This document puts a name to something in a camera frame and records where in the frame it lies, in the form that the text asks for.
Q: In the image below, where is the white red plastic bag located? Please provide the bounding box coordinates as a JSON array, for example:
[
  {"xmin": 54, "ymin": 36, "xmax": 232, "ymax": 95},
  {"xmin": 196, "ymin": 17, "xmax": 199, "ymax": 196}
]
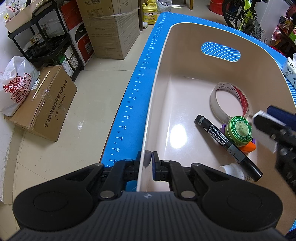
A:
[{"xmin": 1, "ymin": 56, "xmax": 40, "ymax": 116}]

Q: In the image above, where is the red barrel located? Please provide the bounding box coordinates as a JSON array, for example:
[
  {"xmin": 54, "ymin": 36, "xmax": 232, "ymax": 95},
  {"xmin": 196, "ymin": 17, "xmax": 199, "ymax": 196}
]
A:
[{"xmin": 209, "ymin": 0, "xmax": 224, "ymax": 16}]

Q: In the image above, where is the cluttered shelf with goods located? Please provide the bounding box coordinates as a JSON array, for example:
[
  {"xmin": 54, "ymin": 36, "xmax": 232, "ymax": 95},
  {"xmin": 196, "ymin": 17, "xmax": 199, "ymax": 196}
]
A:
[{"xmin": 271, "ymin": 1, "xmax": 295, "ymax": 59}]

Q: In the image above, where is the red white appliance box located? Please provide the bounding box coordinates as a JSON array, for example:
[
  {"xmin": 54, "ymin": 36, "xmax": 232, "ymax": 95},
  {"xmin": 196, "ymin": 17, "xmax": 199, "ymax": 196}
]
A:
[{"xmin": 61, "ymin": 0, "xmax": 94, "ymax": 66}]

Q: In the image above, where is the beige plastic storage bin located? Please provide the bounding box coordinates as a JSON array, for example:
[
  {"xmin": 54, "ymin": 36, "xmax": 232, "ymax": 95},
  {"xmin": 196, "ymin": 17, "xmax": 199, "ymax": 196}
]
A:
[{"xmin": 135, "ymin": 22, "xmax": 296, "ymax": 236}]

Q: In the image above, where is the orange purple toy block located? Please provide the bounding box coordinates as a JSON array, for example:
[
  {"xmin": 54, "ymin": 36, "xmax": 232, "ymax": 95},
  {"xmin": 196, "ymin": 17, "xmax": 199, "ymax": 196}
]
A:
[{"xmin": 220, "ymin": 124, "xmax": 256, "ymax": 154}]

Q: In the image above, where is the large wrapped cardboard box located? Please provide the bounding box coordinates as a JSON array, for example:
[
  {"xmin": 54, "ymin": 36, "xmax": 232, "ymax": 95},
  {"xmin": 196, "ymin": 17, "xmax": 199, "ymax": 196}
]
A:
[{"xmin": 77, "ymin": 0, "xmax": 139, "ymax": 60}]

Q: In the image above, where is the white blue tissue box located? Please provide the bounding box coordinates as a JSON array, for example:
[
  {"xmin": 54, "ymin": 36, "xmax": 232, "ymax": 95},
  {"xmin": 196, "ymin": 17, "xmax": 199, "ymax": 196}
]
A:
[{"xmin": 282, "ymin": 53, "xmax": 296, "ymax": 89}]

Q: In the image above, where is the white charger plug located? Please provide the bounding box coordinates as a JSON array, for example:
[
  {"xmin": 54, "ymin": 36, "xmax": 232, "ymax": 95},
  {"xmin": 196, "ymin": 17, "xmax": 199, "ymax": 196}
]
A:
[{"xmin": 251, "ymin": 110, "xmax": 277, "ymax": 153}]

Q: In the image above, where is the green round ointment tin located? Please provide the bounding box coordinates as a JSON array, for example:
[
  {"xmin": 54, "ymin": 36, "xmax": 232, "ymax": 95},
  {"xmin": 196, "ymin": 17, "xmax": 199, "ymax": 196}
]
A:
[{"xmin": 225, "ymin": 116, "xmax": 252, "ymax": 147}]

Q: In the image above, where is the yellow detergent jug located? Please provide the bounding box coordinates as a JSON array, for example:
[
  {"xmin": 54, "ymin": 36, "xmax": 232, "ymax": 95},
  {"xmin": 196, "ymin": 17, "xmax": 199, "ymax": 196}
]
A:
[{"xmin": 142, "ymin": 1, "xmax": 158, "ymax": 25}]

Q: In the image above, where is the small white bottle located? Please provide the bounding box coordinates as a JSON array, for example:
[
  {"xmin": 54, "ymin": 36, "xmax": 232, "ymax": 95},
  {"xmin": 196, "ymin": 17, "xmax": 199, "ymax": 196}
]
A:
[{"xmin": 218, "ymin": 163, "xmax": 253, "ymax": 182}]

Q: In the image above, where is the black metal shelf rack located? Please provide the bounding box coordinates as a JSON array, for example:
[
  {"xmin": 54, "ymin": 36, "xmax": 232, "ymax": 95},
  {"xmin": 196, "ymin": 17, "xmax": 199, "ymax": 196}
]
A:
[{"xmin": 6, "ymin": 1, "xmax": 84, "ymax": 81}]

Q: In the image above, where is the black permanent marker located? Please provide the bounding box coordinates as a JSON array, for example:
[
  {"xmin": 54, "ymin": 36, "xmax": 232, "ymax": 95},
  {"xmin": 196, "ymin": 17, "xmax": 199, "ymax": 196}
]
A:
[{"xmin": 195, "ymin": 114, "xmax": 263, "ymax": 182}]

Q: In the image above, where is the green black bicycle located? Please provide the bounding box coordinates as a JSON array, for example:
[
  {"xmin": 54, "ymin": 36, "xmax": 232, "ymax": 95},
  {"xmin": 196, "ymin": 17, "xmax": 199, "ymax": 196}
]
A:
[{"xmin": 222, "ymin": 0, "xmax": 261, "ymax": 40}]

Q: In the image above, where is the brown cardboard box on floor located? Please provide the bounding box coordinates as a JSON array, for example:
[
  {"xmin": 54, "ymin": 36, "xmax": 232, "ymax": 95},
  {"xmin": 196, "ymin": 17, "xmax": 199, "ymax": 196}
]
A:
[{"xmin": 4, "ymin": 65, "xmax": 77, "ymax": 142}]

